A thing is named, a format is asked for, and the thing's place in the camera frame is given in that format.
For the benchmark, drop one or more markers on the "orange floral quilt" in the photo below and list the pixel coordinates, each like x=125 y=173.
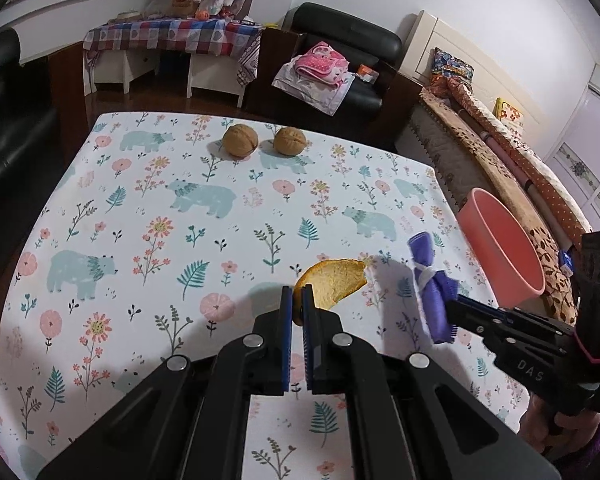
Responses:
x=545 y=175

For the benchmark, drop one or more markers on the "purple cloth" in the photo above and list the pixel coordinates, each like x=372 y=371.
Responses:
x=437 y=310

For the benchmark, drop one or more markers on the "yellow and red pillow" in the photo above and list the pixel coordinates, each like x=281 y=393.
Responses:
x=509 y=110

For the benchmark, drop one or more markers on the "brown walnut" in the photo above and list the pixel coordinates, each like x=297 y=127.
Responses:
x=240 y=140
x=289 y=140

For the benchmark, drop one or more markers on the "floral bear tablecloth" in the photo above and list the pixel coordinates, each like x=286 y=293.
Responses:
x=155 y=200

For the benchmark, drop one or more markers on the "pink folded clothes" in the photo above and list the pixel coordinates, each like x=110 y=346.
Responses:
x=320 y=62

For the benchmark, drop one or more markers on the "small orange box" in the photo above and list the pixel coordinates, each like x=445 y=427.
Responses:
x=366 y=74

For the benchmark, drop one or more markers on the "white bed headboard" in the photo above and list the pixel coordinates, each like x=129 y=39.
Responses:
x=480 y=60

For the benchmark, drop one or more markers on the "white stool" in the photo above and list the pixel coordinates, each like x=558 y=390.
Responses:
x=215 y=77
x=112 y=67

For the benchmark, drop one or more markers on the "pink plastic bucket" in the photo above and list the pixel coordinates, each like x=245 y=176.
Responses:
x=500 y=250

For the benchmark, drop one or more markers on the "person's right hand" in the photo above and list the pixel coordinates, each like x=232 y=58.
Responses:
x=535 y=425

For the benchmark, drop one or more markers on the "small orange fruit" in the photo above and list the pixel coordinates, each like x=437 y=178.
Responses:
x=203 y=14

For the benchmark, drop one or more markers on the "colourful patterned pillow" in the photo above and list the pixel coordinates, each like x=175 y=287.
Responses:
x=450 y=67

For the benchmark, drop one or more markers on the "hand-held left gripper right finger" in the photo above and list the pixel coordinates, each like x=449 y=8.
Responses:
x=307 y=340

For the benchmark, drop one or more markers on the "bread slice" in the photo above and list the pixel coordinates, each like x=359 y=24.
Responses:
x=335 y=280

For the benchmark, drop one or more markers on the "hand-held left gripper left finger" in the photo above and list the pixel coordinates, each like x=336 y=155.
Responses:
x=286 y=335

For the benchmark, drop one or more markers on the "plaid tablecloth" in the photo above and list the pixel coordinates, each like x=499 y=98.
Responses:
x=180 y=35

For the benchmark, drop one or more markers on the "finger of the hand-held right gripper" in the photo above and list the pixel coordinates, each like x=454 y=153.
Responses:
x=530 y=362
x=485 y=307

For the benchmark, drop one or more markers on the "brown leaf-pattern blanket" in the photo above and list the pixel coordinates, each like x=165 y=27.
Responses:
x=485 y=160

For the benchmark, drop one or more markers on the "black leather armchair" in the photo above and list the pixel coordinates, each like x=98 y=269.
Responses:
x=10 y=125
x=340 y=25

